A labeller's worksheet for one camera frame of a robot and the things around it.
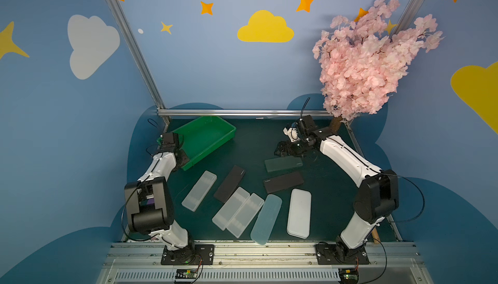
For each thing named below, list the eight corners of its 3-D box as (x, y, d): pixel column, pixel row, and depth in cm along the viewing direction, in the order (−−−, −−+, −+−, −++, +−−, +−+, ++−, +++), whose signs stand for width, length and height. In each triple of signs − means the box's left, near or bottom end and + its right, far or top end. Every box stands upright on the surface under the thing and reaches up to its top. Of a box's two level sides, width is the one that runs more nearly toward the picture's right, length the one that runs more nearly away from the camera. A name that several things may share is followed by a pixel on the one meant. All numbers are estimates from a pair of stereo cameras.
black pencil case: (214, 197, 91) (213, 195, 89) (235, 166, 102) (234, 164, 100) (225, 204, 89) (225, 202, 88) (245, 172, 100) (245, 170, 98)
